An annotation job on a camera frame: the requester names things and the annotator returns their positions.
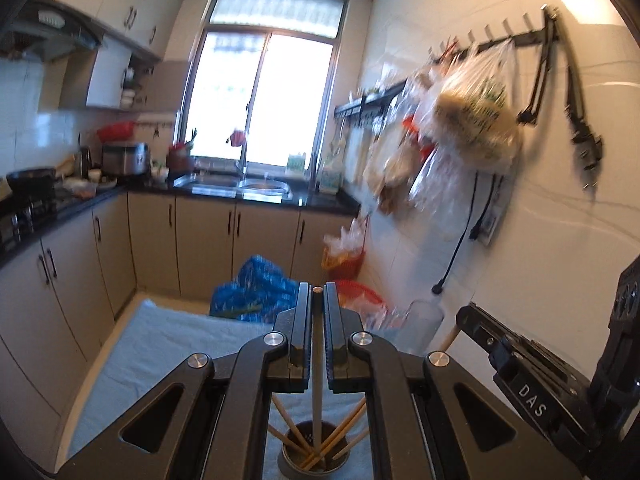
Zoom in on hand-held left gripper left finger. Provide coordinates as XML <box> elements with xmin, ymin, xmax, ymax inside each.
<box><xmin>55</xmin><ymin>281</ymin><xmax>313</xmax><ymax>480</ymax></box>

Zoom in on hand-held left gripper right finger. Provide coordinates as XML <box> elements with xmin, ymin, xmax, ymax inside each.
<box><xmin>322</xmin><ymin>281</ymin><xmax>583</xmax><ymax>480</ymax></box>

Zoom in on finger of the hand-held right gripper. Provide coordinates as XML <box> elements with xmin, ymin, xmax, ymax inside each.
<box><xmin>455</xmin><ymin>302</ymin><xmax>522</xmax><ymax>362</ymax></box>

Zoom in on single light wood chopstick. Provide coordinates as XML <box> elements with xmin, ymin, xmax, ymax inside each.
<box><xmin>311</xmin><ymin>285</ymin><xmax>325</xmax><ymax>453</ymax></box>

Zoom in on dark cylindrical utensil holder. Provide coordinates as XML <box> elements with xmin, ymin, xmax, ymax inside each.
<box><xmin>280</xmin><ymin>421</ymin><xmax>373</xmax><ymax>480</ymax></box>

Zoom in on clear glass mug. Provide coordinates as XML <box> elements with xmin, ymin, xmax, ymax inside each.
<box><xmin>400</xmin><ymin>300</ymin><xmax>445</xmax><ymax>356</ymax></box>

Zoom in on blue plastic bag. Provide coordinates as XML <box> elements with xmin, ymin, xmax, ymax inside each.
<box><xmin>210</xmin><ymin>255</ymin><xmax>301</xmax><ymax>322</ymax></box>

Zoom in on red plastic basket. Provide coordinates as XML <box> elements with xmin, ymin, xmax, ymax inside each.
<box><xmin>322</xmin><ymin>250</ymin><xmax>365</xmax><ymax>279</ymax></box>

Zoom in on crumpled clear plastic bags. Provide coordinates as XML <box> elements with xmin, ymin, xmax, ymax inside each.
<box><xmin>324</xmin><ymin>217</ymin><xmax>367</xmax><ymax>261</ymax></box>

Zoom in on white power strip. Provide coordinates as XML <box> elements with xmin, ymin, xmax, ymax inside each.
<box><xmin>475</xmin><ymin>180</ymin><xmax>504</xmax><ymax>247</ymax></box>

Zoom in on black kitchen countertop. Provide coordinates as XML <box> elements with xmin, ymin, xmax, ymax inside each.
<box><xmin>0</xmin><ymin>170</ymin><xmax>361</xmax><ymax>266</ymax></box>

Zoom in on row of beige cabinet doors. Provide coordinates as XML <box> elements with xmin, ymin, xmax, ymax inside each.
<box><xmin>0</xmin><ymin>190</ymin><xmax>358</xmax><ymax>471</ymax></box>

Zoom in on green and white package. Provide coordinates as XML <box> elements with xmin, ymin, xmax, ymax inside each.
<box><xmin>319</xmin><ymin>157</ymin><xmax>344</xmax><ymax>195</ymax></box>

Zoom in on grey woven table cloth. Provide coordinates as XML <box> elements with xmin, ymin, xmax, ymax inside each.
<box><xmin>67</xmin><ymin>299</ymin><xmax>376</xmax><ymax>480</ymax></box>

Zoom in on steel kitchen sink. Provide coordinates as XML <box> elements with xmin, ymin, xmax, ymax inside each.
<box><xmin>175</xmin><ymin>172</ymin><xmax>294</xmax><ymax>202</ymax></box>

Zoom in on steel kitchen faucet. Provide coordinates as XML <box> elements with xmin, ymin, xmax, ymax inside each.
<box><xmin>235</xmin><ymin>132</ymin><xmax>252</xmax><ymax>182</ymax></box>

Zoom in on hanging bags of food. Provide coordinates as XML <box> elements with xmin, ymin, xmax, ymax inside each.
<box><xmin>362</xmin><ymin>67</ymin><xmax>451</xmax><ymax>222</ymax></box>

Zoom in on hanging bag of bread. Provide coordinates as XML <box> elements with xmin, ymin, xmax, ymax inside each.
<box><xmin>432</xmin><ymin>42</ymin><xmax>523</xmax><ymax>172</ymax></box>

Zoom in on dark red cooking pot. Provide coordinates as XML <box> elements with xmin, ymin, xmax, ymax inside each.
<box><xmin>167</xmin><ymin>144</ymin><xmax>194</xmax><ymax>174</ymax></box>

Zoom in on kitchen window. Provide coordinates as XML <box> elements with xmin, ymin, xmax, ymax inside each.
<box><xmin>177</xmin><ymin>0</ymin><xmax>351</xmax><ymax>171</ymax></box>

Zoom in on silver rice cooker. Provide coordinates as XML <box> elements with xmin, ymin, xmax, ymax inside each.
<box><xmin>101</xmin><ymin>142</ymin><xmax>151</xmax><ymax>177</ymax></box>

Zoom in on red plastic basin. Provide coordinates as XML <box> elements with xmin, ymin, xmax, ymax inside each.
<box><xmin>97</xmin><ymin>121</ymin><xmax>137</xmax><ymax>142</ymax></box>

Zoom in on gas stove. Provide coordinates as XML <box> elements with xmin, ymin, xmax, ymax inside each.
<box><xmin>0</xmin><ymin>195</ymin><xmax>66</xmax><ymax>257</ymax></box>

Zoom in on black frying pan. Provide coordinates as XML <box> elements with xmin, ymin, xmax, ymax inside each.
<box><xmin>6</xmin><ymin>167</ymin><xmax>57</xmax><ymax>195</ymax></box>

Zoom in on white upper kitchen cabinets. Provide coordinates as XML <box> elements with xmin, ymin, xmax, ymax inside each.
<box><xmin>35</xmin><ymin>0</ymin><xmax>194</xmax><ymax>59</ymax></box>

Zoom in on range hood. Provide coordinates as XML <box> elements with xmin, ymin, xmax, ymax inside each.
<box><xmin>0</xmin><ymin>2</ymin><xmax>104</xmax><ymax>64</ymax></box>

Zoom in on black power cable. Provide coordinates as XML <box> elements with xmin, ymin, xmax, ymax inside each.
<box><xmin>432</xmin><ymin>170</ymin><xmax>482</xmax><ymax>294</ymax></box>

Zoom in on black wall shelf rack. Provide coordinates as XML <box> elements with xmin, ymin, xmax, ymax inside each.
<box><xmin>334</xmin><ymin>80</ymin><xmax>409</xmax><ymax>122</ymax></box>

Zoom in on black wall hook rail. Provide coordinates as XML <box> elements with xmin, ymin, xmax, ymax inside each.
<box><xmin>430</xmin><ymin>7</ymin><xmax>558</xmax><ymax>64</ymax></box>

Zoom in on white wall-mounted box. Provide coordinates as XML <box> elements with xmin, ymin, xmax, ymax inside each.
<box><xmin>60</xmin><ymin>40</ymin><xmax>134</xmax><ymax>109</ymax></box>

